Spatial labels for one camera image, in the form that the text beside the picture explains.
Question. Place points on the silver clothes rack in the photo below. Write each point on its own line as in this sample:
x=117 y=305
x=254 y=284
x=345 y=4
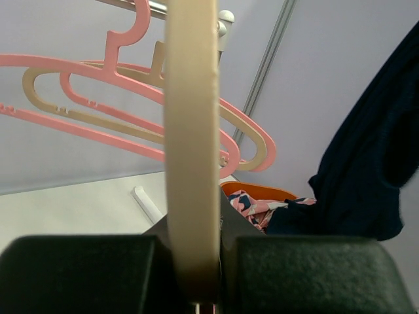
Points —
x=191 y=117

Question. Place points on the navy blue shorts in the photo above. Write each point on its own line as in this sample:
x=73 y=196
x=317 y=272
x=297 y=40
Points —
x=372 y=156

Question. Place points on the pink patterned shorts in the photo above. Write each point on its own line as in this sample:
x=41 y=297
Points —
x=255 y=209

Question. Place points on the beige plastic hanger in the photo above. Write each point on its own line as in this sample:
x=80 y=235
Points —
x=138 y=127
x=196 y=261

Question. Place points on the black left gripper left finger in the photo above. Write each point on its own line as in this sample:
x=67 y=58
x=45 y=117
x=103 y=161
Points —
x=117 y=273

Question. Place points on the orange plastic basket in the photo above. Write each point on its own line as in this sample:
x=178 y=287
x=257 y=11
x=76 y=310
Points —
x=258 y=192

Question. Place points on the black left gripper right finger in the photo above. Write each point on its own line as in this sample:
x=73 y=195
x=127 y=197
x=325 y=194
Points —
x=304 y=274

